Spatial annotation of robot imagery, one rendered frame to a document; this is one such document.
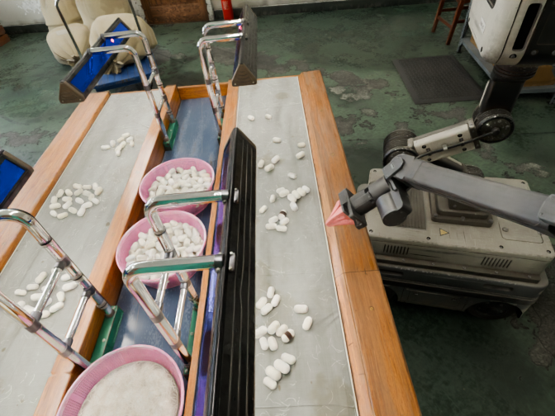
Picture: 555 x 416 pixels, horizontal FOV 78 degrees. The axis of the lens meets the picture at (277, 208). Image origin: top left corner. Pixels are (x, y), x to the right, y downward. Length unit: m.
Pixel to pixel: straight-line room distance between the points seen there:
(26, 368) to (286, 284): 0.66
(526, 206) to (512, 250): 0.84
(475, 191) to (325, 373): 0.49
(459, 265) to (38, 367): 1.39
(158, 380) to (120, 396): 0.08
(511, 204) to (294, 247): 0.57
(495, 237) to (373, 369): 0.86
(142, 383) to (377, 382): 0.52
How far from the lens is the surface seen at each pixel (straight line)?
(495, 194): 0.71
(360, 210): 0.90
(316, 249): 1.01
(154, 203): 0.68
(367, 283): 0.93
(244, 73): 1.15
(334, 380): 0.84
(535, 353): 1.90
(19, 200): 1.54
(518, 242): 1.56
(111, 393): 0.96
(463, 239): 1.48
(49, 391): 0.99
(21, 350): 1.12
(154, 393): 0.92
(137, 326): 1.07
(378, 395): 0.82
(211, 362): 0.48
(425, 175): 0.81
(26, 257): 1.33
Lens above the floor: 1.54
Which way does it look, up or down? 45 degrees down
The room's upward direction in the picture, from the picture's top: 7 degrees counter-clockwise
